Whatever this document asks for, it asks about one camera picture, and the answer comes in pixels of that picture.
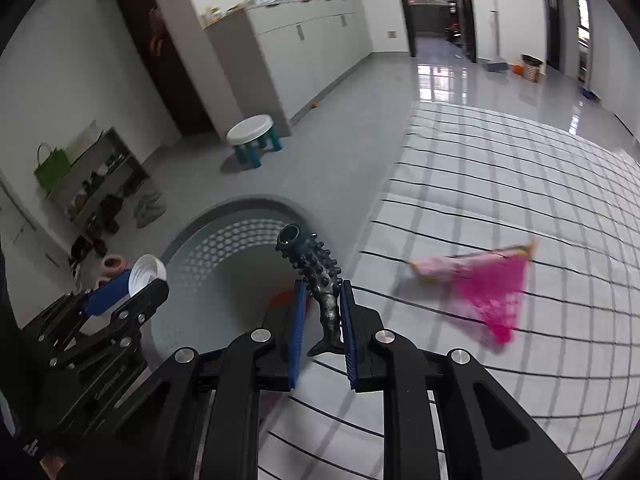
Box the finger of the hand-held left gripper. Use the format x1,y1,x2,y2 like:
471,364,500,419
82,270,133,317
112,277,170,333

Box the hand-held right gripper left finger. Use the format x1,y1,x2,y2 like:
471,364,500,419
115,280,311,480

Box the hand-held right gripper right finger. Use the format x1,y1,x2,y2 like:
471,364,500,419
340,280,583,480

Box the white round lid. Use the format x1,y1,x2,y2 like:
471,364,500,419
128,254,167,298

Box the black spiky toy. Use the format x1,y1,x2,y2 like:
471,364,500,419
276,223,346,357

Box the grey perforated plastic basket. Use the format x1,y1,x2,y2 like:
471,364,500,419
150,195,321,366

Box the person's left hand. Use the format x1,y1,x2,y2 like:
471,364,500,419
40,452,68,478

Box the pink slipper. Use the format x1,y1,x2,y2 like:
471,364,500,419
101,254,126,281

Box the red plastic bag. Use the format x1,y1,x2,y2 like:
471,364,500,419
267,287,297,312

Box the grey sneaker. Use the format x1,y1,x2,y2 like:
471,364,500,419
135,202,168,228
135,187,163,211

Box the group of dark shoes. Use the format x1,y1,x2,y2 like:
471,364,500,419
67,155,146,271

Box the pink snack wrapper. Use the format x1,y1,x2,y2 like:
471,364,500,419
410,242,538,281

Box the green handbag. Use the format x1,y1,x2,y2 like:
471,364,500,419
33,142,72,197

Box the grey shoe rack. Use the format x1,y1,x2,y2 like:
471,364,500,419
45,127,151,241

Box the pink plastic mesh cup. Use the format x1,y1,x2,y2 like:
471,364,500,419
452,255,531,346

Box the white paper bag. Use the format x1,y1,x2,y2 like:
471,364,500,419
65,120,103,158

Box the white stool teal legs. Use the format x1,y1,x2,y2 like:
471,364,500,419
226,115,284,170

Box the white black checked bed sheet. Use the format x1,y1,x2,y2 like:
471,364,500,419
257,101,640,480

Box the dark brown door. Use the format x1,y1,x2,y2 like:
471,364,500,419
115,0,216,136

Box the white sideboard cabinet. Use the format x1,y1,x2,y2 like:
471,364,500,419
204,0,373,136

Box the blue dustpan with broom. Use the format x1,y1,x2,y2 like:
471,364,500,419
482,0,508,73

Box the wicker basket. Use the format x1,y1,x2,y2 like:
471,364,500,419
521,54,543,83

